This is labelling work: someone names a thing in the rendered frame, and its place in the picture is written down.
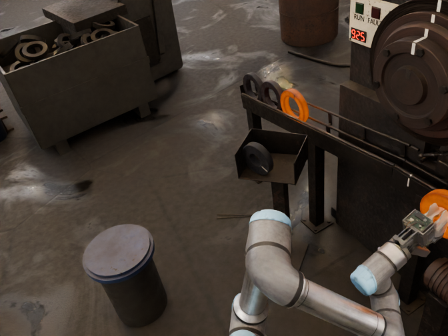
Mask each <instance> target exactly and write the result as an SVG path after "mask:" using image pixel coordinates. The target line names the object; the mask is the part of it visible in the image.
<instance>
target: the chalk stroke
mask: <svg viewBox="0 0 448 336"><path fill-rule="evenodd" d="M440 8H441V0H438V4H437V12H440ZM434 20H435V15H432V17H431V22H432V23H434ZM427 34H428V29H425V34H424V37H422V38H420V39H418V40H416V41H414V42H419V41H421V40H423V39H425V38H427ZM414 52H415V43H413V44H412V49H411V54H412V55H414Z"/></svg>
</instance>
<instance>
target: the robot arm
mask: <svg viewBox="0 0 448 336"><path fill-rule="evenodd" d="M440 214H441V216H440ZM439 216H440V218H439V220H437V221H434V222H433V220H434V219H435V218H436V217H439ZM402 222H403V231H402V232H400V234H398V235H394V236H393V237H392V238H391V239H390V240H389V241H388V242H386V243H385V244H384V245H383V246H382V247H378V250H377V251H376V252H374V254H372V256H370V257H369V258H368V259H367V260H366V261H365V262H363V263H362V264H361V265H359V266H358V267H357V269H356V270H355V271H354V272H353V273H352V274H351V276H350V279H351V282H352V283H353V284H354V286H355V287H356V288H357V289H358V290H359V291H360V292H361V293H362V294H364V295H366V296H369V297H370V301H371V309H369V308H367V307H364V306H362V305H360V304H358V303H356V302H354V301H352V300H350V299H348V298H346V297H344V296H342V295H339V294H337V293H335V292H333V291H331V290H328V289H326V288H324V287H322V286H320V285H318V284H316V283H314V282H312V281H310V280H308V279H306V278H305V277H304V274H303V273H302V272H300V271H298V270H296V269H295V268H294V267H293V266H292V264H291V232H292V226H291V221H290V219H289V218H288V216H286V215H285V214H284V213H282V212H280V211H276V210H272V209H265V210H261V211H258V212H256V213H254V214H253V215H252V217H251V219H250V222H249V233H248V238H247V243H246V247H245V266H246V272H245V278H244V281H243V286H242V290H241V293H239V294H238V295H236V297H235V298H234V300H233V304H232V313H231V322H230V328H229V336H265V323H266V320H267V316H268V313H269V304H268V302H267V300H268V298H270V300H272V301H274V302H275V303H277V304H279V305H281V306H284V307H286V308H292V307H296V308H298V309H300V310H302V311H305V312H307V313H309V314H312V315H314V316H316V317H318V318H320V319H322V320H325V321H327V322H329V323H332V324H334V325H336V326H338V327H340V328H342V329H345V330H347V331H350V332H352V333H354V334H356V335H358V336H405V332H404V328H403V322H402V318H401V312H400V308H399V306H400V299H399V294H398V292H397V290H396V289H395V287H394V285H393V283H392V281H391V279H390V277H391V276H392V275H393V274H395V273H396V272H397V271H398V270H400V268H402V266H404V264H406V263H407V261H408V260H409V259H410V258H411V254H412V255H418V256H421V257H427V256H428V254H430V250H428V249H427V248H426V247H428V246H429V244H431V243H436V241H438V240H440V239H441V238H442V237H443V236H444V234H445V231H446V229H447V226H448V211H447V210H446V209H444V208H442V207H438V206H437V204H436V203H433V204H432V205H431V206H430V208H429V210H428V212H426V213H424V214H422V213H421V212H419V211H418V210H416V209H414V210H413V211H412V212H411V213H410V214H408V216H406V218H404V219H403V220H402Z"/></svg>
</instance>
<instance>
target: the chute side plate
mask: <svg viewBox="0 0 448 336"><path fill-rule="evenodd" d="M241 99H242V103H243V108H244V109H246V106H248V107H249V108H251V110H252V113H254V114H256V115H258V116H260V117H262V118H264V119H266V120H268V121H269V122H271V123H273V124H275V125H277V126H279V127H281V128H283V129H285V130H286V131H288V132H290V133H297V134H304V135H308V137H309V138H311V139H312V140H314V141H315V145H316V146H318V147H319V148H321V149H323V150H325V151H327V152H329V153H331V154H333V155H335V156H336V157H338V158H340V159H342V160H344V161H346V162H348V163H350V164H352V165H354V166H356V167H358V168H360V169H362V170H364V171H366V172H368V173H369V174H371V175H373V176H375V177H377V178H379V179H381V180H383V181H384V182H386V183H388V184H390V185H392V186H394V187H395V188H397V189H398V190H400V191H402V192H403V193H405V194H406V195H408V196H410V197H411V198H413V199H414V200H415V198H416V195H418V196H420V197H422V198H423V197H424V196H425V195H426V194H428V193H429V192H431V191H432V190H431V189H429V188H428V187H426V186H424V185H422V184H421V183H419V182H418V181H416V180H414V179H412V178H411V177H409V176H408V175H406V174H404V173H402V172H400V171H399V170H397V169H396V168H393V167H392V166H390V165H388V164H386V163H384V162H382V161H380V160H377V159H375V158H373V157H371V156H369V155H367V154H365V153H362V152H360V151H358V150H356V149H354V148H352V147H350V146H348V145H346V144H344V143H342V142H340V141H338V140H336V139H333V138H331V137H329V136H327V135H325V134H323V133H321V132H318V131H316V130H314V129H312V128H310V127H308V126H306V125H304V124H302V123H300V122H298V121H296V120H294V119H292V118H290V117H287V116H285V115H283V114H281V113H279V112H277V111H274V110H272V109H270V108H268V107H266V106H264V105H262V104H260V103H258V102H256V101H254V100H252V99H250V98H248V97H245V96H243V95H241ZM408 178H410V180H409V186H407V182H408Z"/></svg>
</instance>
